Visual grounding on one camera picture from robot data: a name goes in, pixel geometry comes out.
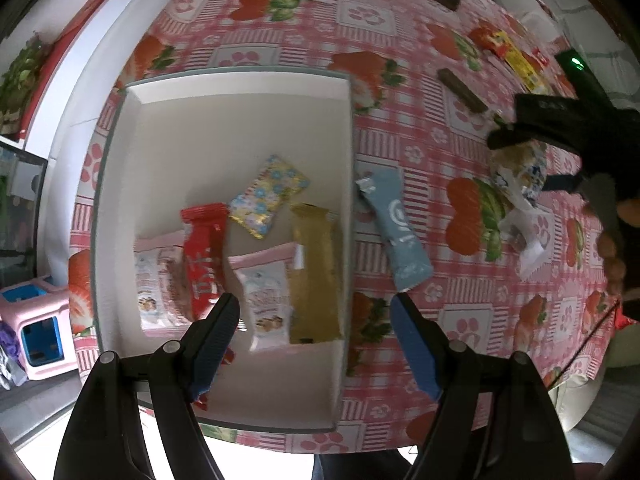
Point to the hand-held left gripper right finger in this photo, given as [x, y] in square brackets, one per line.
[417, 350]

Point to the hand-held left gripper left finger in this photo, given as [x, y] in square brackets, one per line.
[215, 345]

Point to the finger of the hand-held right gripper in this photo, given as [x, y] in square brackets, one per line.
[545, 120]
[562, 183]

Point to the white blue snack packet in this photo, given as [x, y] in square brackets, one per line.
[520, 170]

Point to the white cardboard box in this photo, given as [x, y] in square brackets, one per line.
[225, 125]

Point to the person's right hand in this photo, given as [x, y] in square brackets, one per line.
[617, 272]

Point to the large yellow snack packet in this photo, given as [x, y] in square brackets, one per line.
[520, 62]

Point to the white crumpled wrapper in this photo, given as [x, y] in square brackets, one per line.
[527, 240]

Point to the pink white snack packet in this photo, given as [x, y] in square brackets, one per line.
[265, 295]
[152, 280]

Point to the brown snack bar clear wrapper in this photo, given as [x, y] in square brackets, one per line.
[462, 90]

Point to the red snack packet white script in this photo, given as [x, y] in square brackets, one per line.
[202, 255]

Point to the red snack packet yellow trim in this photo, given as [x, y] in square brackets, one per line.
[482, 37]

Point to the gold snack packet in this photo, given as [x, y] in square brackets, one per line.
[315, 280]

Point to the blue grey snack packet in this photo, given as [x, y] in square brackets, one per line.
[400, 230]

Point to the floral snack packet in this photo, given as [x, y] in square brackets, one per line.
[267, 192]

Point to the pink plastic stool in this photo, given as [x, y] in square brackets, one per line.
[50, 300]

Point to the purple cloth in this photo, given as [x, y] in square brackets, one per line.
[7, 347]

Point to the glass tank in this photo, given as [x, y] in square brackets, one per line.
[20, 210]

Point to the green leafy plant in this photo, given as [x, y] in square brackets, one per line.
[25, 70]

